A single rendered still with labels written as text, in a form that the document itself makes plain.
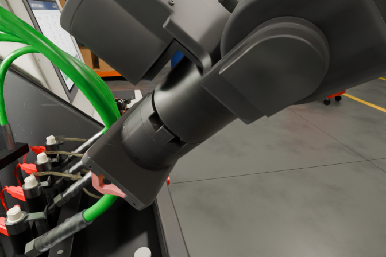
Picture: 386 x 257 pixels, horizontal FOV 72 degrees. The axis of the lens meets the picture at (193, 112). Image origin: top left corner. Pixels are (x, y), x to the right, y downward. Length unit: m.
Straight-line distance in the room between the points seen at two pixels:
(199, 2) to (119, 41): 0.05
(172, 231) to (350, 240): 1.65
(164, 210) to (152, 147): 0.46
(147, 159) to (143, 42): 0.10
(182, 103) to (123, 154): 0.08
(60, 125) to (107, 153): 0.52
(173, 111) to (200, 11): 0.06
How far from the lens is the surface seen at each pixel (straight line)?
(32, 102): 0.73
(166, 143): 0.19
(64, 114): 0.72
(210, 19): 0.16
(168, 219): 0.63
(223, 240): 1.89
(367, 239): 2.20
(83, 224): 0.35
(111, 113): 0.27
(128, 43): 0.16
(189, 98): 0.16
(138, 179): 0.22
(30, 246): 0.40
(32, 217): 0.48
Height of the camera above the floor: 1.38
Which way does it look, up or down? 21 degrees down
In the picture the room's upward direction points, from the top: straight up
